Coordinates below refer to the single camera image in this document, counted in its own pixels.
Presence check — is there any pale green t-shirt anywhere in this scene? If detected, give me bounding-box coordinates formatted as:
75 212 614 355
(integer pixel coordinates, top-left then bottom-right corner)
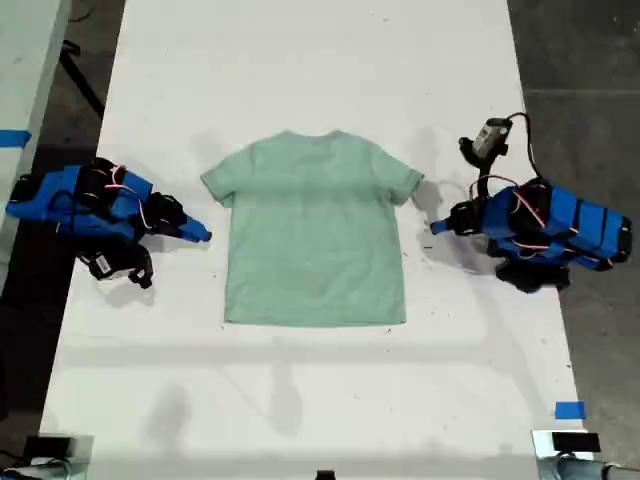
199 128 426 329

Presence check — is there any black stand leg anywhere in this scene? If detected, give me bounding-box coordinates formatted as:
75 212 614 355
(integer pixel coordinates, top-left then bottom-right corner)
58 40 107 117

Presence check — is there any white side table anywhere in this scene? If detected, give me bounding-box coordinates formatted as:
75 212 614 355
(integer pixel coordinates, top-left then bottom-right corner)
0 0 71 241

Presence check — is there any short blue tape strip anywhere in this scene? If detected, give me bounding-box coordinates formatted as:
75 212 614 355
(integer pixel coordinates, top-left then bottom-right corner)
554 400 587 421

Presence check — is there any silver metal plate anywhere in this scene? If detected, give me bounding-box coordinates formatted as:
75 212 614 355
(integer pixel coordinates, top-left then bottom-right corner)
530 428 596 461
37 433 95 469

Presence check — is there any small black box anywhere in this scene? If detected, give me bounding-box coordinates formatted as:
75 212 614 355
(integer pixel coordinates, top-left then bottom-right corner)
23 435 71 457
551 432 601 454

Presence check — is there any black camera stalk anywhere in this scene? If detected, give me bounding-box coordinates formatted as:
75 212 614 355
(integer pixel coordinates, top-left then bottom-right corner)
469 152 496 201

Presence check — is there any black camera box white label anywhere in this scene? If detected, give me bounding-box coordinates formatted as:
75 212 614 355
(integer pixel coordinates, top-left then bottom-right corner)
79 244 154 291

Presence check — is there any black camera box silver face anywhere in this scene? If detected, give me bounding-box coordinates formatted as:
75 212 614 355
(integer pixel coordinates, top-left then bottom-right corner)
458 118 511 164

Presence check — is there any black camera cable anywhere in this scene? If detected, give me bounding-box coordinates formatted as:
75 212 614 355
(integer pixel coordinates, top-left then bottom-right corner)
502 112 544 184

